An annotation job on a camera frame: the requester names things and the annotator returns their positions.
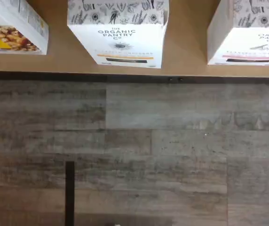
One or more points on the white box yellow stripe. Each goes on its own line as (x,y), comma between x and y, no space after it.
(125,35)

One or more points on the black metal shelf rack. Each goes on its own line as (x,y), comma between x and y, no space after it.
(54,76)

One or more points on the brown particleboard shelf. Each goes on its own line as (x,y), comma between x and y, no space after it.
(61,61)

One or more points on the white box pink stripe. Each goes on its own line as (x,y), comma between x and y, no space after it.
(254,42)

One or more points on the white yellow granola box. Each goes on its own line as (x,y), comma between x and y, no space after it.
(12,35)

